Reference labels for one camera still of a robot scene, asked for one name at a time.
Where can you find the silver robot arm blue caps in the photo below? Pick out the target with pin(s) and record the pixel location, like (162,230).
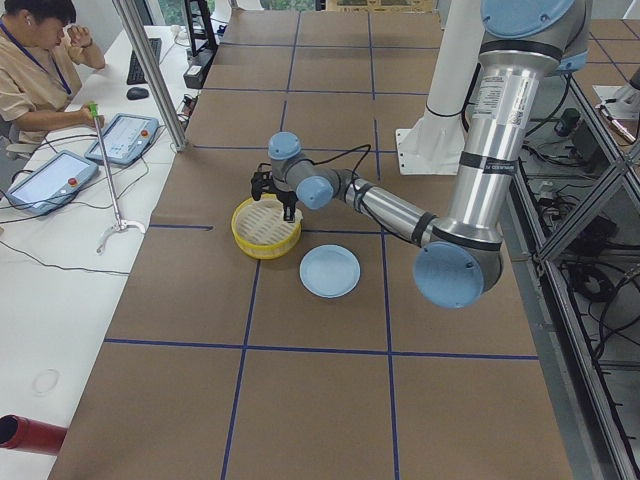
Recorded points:
(492,58)

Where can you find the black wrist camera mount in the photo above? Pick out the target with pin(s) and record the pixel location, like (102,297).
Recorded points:
(262,181)

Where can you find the far blue teach pendant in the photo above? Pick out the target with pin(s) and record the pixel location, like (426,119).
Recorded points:
(127,136)

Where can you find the green handled reacher grabber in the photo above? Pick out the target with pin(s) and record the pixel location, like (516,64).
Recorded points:
(120,224)

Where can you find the black electronics box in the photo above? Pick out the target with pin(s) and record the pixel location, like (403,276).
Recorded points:
(198,68)

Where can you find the aluminium frame rail structure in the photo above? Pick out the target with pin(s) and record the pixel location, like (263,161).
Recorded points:
(575,202)

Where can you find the blue teach pendant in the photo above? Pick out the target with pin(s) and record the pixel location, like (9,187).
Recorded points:
(127,136)
(53,184)

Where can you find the black computer mouse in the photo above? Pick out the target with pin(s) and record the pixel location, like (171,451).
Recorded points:
(137,93)

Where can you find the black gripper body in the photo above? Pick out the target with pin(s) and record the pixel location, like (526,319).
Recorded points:
(286,198)

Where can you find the aluminium frame post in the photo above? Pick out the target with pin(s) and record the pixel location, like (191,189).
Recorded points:
(136,33)

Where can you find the near blue teach pendant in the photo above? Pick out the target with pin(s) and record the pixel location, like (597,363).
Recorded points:
(53,184)

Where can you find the light blue plate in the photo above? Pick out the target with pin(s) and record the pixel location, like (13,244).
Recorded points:
(329,271)

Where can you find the red cylinder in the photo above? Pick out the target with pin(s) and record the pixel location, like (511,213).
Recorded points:
(28,435)

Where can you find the person in beige shirt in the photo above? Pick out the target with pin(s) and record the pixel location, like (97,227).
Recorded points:
(41,46)

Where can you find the yellow rimmed bamboo steamer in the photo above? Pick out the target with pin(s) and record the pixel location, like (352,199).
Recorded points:
(259,230)

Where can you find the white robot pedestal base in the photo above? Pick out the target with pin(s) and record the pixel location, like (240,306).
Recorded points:
(433,145)

